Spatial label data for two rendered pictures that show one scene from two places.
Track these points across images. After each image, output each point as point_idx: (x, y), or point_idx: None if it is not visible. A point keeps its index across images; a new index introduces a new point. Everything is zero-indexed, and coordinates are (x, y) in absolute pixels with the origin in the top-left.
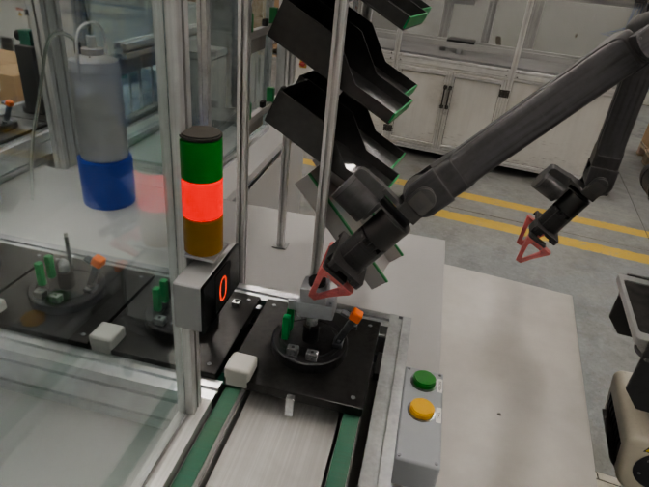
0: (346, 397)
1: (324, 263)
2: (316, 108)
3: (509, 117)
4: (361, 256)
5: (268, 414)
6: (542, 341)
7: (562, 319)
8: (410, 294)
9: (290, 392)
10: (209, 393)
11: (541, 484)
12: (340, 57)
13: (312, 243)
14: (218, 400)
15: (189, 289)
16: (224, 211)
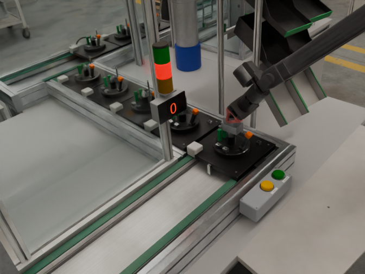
0: (233, 171)
1: (228, 105)
2: (266, 25)
3: (314, 39)
4: (244, 104)
5: (202, 171)
6: None
7: None
8: (322, 137)
9: (209, 163)
10: (178, 155)
11: (325, 242)
12: (259, 2)
13: None
14: (182, 159)
15: (154, 105)
16: None
